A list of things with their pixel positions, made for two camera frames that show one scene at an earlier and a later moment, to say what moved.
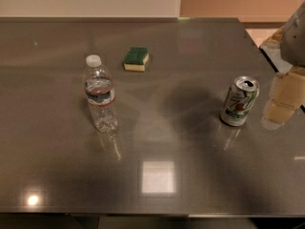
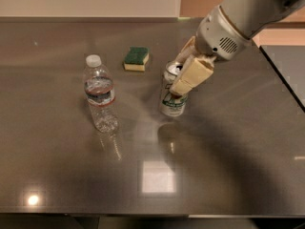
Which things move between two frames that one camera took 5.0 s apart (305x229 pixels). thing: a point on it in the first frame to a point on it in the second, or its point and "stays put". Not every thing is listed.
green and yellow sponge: [135, 58] stays put
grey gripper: [294, 45] to [218, 35]
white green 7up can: [240, 100] to [170, 104]
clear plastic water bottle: [99, 88] stays put
